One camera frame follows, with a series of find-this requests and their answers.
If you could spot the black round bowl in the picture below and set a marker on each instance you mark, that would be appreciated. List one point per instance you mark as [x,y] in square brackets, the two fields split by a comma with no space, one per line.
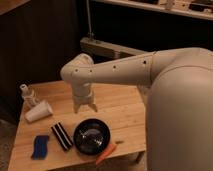
[91,136]

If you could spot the clear plastic bottle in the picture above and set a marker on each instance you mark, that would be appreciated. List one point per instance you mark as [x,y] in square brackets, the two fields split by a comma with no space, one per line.
[29,96]

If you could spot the black white striped sponge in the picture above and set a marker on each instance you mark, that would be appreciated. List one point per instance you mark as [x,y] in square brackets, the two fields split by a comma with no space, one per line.
[62,136]

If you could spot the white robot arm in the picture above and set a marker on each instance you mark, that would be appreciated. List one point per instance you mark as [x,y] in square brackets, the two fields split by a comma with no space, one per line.
[179,109]

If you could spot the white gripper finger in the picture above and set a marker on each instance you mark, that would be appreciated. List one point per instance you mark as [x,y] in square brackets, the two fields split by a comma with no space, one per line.
[93,106]
[76,108]

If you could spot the wooden table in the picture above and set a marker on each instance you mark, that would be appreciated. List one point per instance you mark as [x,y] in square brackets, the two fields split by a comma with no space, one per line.
[120,107]

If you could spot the blue folded cloth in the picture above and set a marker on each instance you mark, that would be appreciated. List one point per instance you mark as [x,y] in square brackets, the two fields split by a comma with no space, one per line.
[40,147]

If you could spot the upper wooden shelf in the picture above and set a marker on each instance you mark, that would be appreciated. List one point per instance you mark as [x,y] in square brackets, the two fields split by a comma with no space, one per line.
[177,7]

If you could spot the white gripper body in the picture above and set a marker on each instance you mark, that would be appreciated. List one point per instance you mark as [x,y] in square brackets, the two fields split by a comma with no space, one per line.
[84,99]

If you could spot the metal shelf rail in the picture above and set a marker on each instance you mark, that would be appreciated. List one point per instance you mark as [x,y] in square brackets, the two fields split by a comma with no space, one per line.
[106,49]

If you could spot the orange carrot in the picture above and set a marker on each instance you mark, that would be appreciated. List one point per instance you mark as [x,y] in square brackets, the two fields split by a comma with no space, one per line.
[109,149]

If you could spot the vertical metal pole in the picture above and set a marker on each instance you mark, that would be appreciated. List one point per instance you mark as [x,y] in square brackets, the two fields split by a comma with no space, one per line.
[90,32]

